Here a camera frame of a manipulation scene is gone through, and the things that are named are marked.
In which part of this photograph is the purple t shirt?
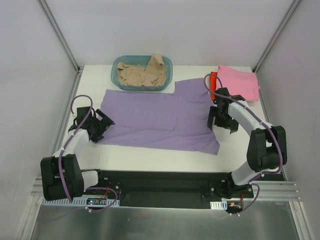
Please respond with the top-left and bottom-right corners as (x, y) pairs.
(100, 78), (220, 155)

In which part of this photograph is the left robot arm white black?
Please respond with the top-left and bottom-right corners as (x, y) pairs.
(40, 106), (115, 202)

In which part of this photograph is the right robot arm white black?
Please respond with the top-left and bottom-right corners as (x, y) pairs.
(207, 87), (287, 199)

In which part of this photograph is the orange folded t shirt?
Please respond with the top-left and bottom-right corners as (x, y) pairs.
(210, 71), (217, 92)

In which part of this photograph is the pink folded t shirt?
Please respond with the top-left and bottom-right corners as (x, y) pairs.
(217, 66), (260, 102)

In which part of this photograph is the teal plastic basket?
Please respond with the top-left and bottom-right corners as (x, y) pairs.
(110, 55), (173, 92)

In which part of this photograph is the beige t shirt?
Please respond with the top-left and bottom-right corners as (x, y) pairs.
(116, 54), (167, 87)

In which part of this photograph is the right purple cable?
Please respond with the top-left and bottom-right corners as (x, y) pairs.
(203, 72), (285, 217)

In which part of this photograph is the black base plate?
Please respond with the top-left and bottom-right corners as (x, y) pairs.
(86, 170), (254, 209)

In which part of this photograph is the left grey cable duct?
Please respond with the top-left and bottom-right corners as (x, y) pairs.
(42, 197), (120, 208)

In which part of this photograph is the grey cable duct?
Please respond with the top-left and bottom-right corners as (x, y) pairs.
(42, 197), (120, 208)
(210, 200), (228, 211)

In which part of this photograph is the right grey cable duct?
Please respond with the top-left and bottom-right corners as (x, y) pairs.
(210, 200), (228, 211)

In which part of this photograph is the front aluminium rail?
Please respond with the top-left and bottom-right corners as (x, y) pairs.
(30, 175), (302, 201)

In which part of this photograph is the left aluminium frame post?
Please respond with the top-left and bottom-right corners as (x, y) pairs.
(37, 0), (81, 73)

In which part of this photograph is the aluminium frame post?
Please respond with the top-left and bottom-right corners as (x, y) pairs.
(252, 0), (303, 73)
(37, 0), (81, 73)

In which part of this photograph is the right aluminium frame post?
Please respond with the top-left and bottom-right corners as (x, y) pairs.
(252, 0), (303, 73)

